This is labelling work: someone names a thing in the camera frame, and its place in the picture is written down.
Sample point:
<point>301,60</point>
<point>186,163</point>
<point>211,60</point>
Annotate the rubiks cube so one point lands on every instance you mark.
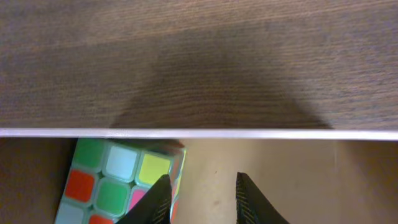
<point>108,177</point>

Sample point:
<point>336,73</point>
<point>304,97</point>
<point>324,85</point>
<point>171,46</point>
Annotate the beige open cardboard box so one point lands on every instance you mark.
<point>310,176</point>

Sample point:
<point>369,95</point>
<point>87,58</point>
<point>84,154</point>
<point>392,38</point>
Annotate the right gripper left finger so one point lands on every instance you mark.
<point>154,207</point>

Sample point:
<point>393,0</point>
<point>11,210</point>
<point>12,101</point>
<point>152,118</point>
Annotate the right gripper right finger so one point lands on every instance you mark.
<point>252,207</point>

